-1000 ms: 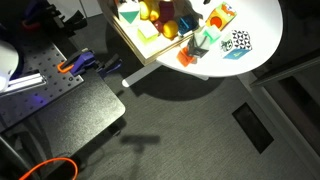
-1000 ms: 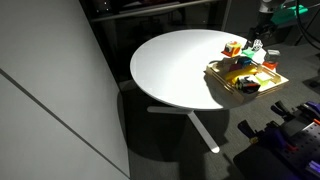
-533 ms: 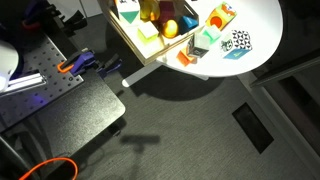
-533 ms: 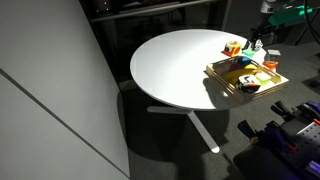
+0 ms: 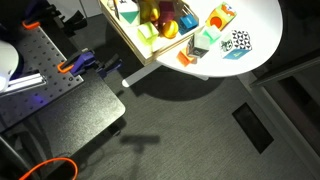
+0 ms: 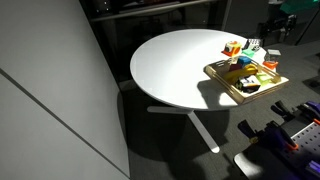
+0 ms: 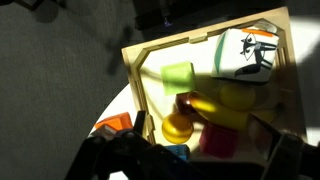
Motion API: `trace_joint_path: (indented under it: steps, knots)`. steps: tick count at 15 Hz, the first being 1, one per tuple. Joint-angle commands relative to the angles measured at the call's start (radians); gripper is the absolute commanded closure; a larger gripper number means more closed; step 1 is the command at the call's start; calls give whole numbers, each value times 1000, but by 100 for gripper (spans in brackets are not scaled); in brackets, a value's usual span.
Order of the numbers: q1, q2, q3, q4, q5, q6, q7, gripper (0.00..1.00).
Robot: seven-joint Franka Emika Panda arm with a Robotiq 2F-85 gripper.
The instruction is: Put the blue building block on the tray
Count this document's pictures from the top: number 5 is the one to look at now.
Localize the orange yellow pattern cube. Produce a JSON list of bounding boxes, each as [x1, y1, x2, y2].
[[205, 1, 238, 32]]

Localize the yellow banana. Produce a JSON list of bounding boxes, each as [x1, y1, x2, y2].
[[138, 0, 161, 24]]

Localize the light green cube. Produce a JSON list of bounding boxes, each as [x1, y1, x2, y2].
[[137, 21, 160, 46]]

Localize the grey desk frame bar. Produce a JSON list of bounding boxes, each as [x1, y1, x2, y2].
[[249, 49, 320, 89]]

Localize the black cart plate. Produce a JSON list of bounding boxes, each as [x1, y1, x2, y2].
[[0, 69, 127, 158]]

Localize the orange cable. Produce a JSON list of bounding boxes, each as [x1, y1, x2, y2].
[[19, 157, 79, 180]]

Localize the white table base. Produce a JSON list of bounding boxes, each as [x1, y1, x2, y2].
[[121, 60, 210, 89]]

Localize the dark floor hatch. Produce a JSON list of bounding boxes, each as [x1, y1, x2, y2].
[[231, 102, 275, 155]]

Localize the green building block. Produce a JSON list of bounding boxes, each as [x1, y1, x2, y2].
[[201, 25, 223, 44]]

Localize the orange building block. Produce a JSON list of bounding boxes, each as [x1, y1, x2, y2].
[[176, 47, 198, 68]]

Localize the black white pattern cube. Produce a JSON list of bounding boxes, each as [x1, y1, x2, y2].
[[219, 29, 253, 61]]

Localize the aluminium rail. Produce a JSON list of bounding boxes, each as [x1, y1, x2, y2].
[[0, 72, 48, 96]]

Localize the blue building block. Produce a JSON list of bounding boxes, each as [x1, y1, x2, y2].
[[178, 13, 200, 36]]

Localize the wooden tray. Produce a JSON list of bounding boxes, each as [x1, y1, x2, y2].
[[99, 0, 201, 66]]

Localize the printed picture cube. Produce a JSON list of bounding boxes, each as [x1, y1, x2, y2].
[[116, 0, 141, 27]]

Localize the perforated metal breadboard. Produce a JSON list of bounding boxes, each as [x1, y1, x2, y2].
[[0, 24, 85, 133]]

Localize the orange handled clamp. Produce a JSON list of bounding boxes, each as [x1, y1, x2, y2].
[[57, 49, 124, 80]]

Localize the purple black bar clamp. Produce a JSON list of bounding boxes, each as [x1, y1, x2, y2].
[[21, 0, 88, 34]]

